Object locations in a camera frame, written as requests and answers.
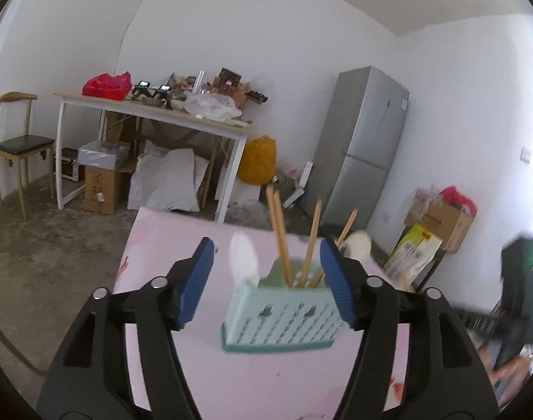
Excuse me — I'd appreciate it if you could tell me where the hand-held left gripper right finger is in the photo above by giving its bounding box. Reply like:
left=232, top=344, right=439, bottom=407
left=320, top=237, right=500, bottom=420

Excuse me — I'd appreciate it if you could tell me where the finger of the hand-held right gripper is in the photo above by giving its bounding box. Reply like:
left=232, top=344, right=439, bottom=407
left=454, top=306, right=507, bottom=337

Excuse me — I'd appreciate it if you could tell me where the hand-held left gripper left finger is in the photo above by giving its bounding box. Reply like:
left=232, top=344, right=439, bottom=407
left=37, top=236, right=215, bottom=420

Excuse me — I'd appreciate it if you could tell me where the teal star-pattern utensil holder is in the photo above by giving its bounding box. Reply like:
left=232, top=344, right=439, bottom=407
left=222, top=257, right=350, bottom=354

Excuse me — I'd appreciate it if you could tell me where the person's right hand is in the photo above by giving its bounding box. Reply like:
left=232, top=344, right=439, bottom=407
left=485, top=354, right=532, bottom=399

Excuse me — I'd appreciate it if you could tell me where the pink printed tablecloth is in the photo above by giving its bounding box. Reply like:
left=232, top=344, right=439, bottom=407
left=113, top=206, right=413, bottom=420

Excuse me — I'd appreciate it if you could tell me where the white and yellow bag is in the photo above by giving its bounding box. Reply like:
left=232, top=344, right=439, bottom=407
left=382, top=223, right=443, bottom=281

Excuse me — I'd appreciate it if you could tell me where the open cardboard box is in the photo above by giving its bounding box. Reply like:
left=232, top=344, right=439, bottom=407
left=404, top=188, right=476, bottom=253

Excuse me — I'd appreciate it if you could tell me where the red cloth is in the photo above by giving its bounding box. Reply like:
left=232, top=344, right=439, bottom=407
left=440, top=186, right=477, bottom=217

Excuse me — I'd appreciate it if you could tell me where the white plastic part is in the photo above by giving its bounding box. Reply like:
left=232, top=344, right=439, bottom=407
left=283, top=161, right=314, bottom=208

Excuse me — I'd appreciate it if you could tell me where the white sack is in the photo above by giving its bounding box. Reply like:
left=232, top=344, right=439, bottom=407
left=127, top=140, right=210, bottom=213

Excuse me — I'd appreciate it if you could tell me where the tall cardboard box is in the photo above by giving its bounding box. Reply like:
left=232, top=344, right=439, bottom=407
left=84, top=165, right=123, bottom=215

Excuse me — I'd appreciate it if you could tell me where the yellow plastic bag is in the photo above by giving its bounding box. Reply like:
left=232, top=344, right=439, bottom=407
left=237, top=135, right=277, bottom=186

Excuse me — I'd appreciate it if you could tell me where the grey refrigerator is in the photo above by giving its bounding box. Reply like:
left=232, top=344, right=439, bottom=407
left=299, top=66, right=411, bottom=232

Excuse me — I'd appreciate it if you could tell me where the plastic-wrapped grey box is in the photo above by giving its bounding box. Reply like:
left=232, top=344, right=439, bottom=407
left=78, top=140, right=131, bottom=170

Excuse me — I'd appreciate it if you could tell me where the white-legged wooden desk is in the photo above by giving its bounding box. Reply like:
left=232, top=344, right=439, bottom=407
left=53, top=92, right=254, bottom=224

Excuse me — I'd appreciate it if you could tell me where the silver case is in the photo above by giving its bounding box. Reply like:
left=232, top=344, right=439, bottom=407
left=59, top=147, right=81, bottom=182

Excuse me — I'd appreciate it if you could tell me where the white plastic bag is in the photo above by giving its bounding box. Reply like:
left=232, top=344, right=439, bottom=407
left=183, top=93, right=243, bottom=120

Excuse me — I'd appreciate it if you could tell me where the wooden chair with black backrest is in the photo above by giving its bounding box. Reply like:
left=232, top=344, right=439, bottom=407
left=0, top=315, right=44, bottom=377

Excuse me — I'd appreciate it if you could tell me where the dark brown box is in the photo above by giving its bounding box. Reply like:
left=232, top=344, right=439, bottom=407
left=216, top=68, right=243, bottom=92

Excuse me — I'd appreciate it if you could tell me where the red plastic bag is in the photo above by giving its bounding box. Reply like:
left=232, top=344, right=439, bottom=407
left=82, top=72, right=133, bottom=100

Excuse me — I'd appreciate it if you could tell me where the wooden chair with dark seat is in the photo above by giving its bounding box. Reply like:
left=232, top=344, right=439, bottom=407
left=0, top=92, right=56, bottom=219

